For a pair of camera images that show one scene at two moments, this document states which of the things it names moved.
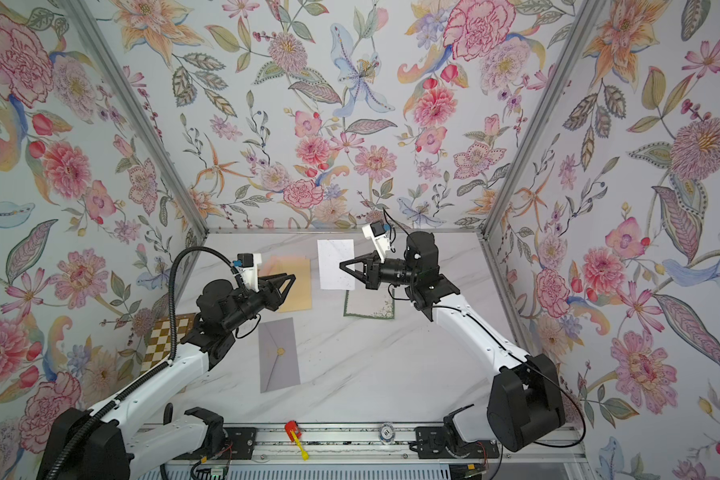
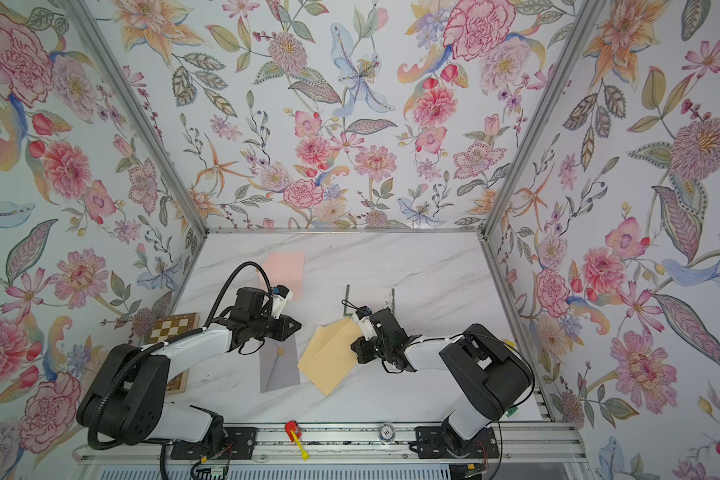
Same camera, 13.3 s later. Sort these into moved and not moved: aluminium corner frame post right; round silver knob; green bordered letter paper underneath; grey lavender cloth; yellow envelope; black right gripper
Moved: black right gripper; yellow envelope
Not moved: round silver knob; aluminium corner frame post right; green bordered letter paper underneath; grey lavender cloth
